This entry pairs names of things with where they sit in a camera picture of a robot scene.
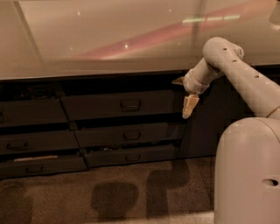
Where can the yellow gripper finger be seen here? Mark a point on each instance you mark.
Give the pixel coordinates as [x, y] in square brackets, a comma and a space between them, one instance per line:
[178, 81]
[189, 105]

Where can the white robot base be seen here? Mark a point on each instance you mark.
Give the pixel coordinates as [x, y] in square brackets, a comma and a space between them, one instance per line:
[247, 173]

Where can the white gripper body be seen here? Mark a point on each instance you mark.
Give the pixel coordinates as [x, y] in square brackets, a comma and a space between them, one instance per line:
[192, 84]

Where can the dark drawer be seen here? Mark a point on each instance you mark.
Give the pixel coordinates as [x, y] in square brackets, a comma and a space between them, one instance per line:
[32, 112]
[94, 106]
[34, 142]
[130, 134]
[131, 155]
[60, 164]

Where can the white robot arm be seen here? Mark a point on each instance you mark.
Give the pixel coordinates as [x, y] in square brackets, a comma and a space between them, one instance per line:
[221, 57]

